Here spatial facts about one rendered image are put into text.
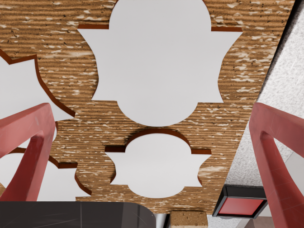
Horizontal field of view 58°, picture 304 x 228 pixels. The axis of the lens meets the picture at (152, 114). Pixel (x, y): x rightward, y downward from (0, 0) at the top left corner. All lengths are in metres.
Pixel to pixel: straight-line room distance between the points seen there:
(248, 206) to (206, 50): 0.32
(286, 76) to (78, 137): 0.23
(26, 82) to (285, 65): 0.24
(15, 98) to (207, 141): 0.21
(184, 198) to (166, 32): 0.28
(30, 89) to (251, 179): 0.33
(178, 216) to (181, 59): 0.30
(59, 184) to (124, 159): 0.11
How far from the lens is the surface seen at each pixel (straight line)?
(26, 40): 0.25
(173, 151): 0.32
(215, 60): 0.23
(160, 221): 0.56
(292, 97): 0.33
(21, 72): 0.27
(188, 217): 0.47
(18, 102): 0.29
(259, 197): 0.47
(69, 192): 0.42
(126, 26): 0.22
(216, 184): 0.41
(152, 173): 0.36
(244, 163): 0.41
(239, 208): 0.50
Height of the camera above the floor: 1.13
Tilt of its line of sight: 44 degrees down
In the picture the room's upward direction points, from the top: 179 degrees counter-clockwise
